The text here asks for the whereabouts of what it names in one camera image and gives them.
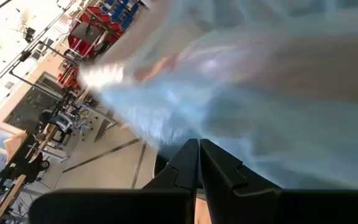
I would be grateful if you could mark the black frame stand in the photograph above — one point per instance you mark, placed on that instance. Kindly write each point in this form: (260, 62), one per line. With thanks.
(24, 56)

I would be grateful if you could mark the trash bin with blue liner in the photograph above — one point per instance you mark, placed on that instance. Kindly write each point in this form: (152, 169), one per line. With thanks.
(244, 109)

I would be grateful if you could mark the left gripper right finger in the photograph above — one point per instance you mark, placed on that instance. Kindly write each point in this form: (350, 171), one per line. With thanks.
(275, 208)

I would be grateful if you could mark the red storage bin rack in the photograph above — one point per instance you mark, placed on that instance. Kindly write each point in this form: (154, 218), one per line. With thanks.
(85, 37)

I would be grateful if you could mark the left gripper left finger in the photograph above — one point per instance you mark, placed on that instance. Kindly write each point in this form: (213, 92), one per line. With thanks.
(120, 208)

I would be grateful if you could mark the blue storage bins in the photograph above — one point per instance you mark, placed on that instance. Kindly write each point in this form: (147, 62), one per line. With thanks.
(121, 14)

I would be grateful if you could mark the wooden workbench with equipment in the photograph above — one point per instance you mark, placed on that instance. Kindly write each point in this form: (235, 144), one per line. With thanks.
(17, 168)

